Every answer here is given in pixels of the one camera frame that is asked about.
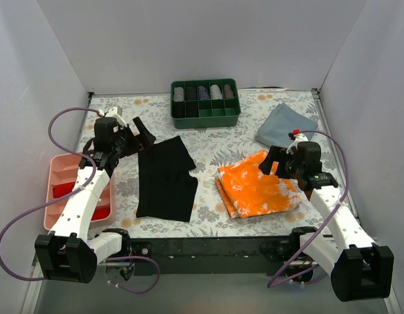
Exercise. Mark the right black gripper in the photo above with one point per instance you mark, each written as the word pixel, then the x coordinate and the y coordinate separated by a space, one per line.
pixel 278 163

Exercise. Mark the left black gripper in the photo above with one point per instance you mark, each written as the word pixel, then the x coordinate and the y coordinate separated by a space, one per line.
pixel 132 140

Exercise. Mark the orange white patterned cloth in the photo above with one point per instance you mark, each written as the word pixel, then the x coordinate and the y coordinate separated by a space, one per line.
pixel 247 192

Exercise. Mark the light blue cloth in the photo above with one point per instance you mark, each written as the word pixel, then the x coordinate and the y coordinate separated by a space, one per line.
pixel 282 121

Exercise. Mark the black boxer underwear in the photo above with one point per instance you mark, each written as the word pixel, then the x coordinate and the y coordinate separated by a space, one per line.
pixel 166 188

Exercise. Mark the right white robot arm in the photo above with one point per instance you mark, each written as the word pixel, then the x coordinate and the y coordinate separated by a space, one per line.
pixel 359 269

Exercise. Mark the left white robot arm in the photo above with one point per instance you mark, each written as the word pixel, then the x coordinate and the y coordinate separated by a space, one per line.
pixel 66 253

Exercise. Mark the black speckled rolled sock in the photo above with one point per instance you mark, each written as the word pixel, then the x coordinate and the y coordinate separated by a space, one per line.
pixel 191 93

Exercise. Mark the red rolled cloth lower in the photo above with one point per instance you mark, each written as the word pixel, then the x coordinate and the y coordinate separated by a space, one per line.
pixel 101 213

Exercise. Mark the red rolled cloth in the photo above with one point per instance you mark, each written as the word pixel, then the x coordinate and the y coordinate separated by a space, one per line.
pixel 60 190
pixel 101 213

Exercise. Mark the green compartment organizer box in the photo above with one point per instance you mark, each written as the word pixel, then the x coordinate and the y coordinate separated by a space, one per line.
pixel 208 113

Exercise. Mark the blue patterned rolled sock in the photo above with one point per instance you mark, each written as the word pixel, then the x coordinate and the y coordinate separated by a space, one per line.
pixel 203 93

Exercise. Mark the pink compartment organizer tray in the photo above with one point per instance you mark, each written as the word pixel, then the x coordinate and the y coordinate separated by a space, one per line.
pixel 63 169

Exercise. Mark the brown rolled sock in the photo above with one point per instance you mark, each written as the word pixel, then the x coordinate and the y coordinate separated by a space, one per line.
pixel 228 92

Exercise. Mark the red rolled cloth middle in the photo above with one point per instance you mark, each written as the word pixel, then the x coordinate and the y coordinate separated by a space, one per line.
pixel 60 190

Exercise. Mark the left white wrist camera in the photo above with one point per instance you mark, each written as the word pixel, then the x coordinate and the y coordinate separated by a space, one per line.
pixel 114 112

